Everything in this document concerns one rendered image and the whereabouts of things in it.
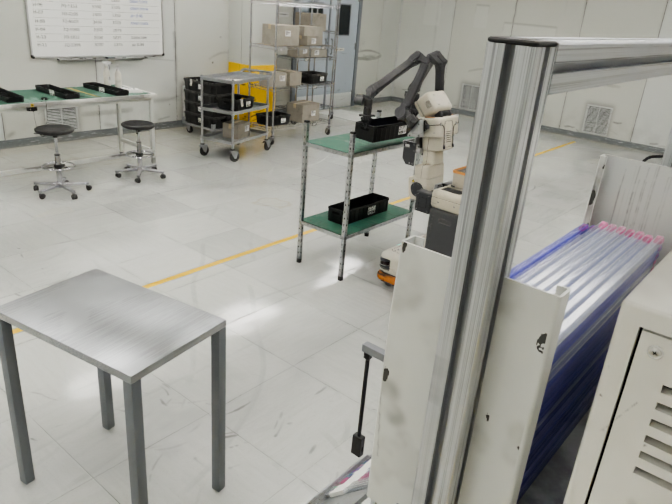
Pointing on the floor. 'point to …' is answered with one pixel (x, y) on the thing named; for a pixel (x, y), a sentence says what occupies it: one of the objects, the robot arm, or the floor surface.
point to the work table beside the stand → (114, 355)
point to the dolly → (204, 104)
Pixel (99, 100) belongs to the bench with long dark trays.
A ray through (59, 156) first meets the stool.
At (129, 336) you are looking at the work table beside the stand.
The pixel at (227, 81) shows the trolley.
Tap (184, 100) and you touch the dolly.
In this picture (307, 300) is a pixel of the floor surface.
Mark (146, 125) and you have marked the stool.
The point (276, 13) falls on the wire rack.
